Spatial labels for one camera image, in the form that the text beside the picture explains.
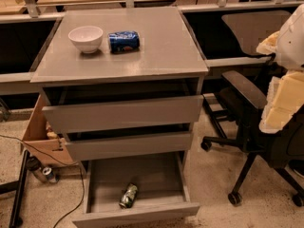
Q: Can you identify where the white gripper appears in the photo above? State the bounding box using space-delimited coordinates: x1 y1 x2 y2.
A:
256 4 304 134

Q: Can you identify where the green soda can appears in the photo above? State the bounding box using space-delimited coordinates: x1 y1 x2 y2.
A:
119 183 138 209

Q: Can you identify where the grey top drawer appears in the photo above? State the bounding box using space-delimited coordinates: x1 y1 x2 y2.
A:
43 95 203 133

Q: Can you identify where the grey drawer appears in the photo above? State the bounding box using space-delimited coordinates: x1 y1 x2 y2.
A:
66 131 193 161
43 95 203 133
73 152 200 228

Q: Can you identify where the grey middle drawer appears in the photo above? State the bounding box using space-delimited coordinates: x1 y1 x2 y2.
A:
66 131 193 161

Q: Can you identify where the grey drawer cabinet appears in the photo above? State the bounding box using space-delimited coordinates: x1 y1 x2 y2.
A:
30 6 209 163

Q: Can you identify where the blue soda can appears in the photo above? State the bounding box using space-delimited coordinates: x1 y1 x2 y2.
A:
108 30 140 53

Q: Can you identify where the grey bottom drawer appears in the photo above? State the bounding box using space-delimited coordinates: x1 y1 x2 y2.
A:
73 152 200 228

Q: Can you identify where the small can on floor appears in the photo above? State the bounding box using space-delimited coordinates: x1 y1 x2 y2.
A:
43 167 58 183

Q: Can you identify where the black office chair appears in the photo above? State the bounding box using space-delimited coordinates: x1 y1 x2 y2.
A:
200 9 304 207

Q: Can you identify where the white bowl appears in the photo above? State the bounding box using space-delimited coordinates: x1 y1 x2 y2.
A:
68 26 104 53

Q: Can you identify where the bottle on floor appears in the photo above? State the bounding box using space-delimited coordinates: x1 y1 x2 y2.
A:
26 157 47 183

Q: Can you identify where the black stand leg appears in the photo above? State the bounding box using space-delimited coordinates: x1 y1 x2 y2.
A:
0 150 29 228

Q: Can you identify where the black floor cable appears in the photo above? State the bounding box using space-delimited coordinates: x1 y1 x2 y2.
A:
0 134 86 228

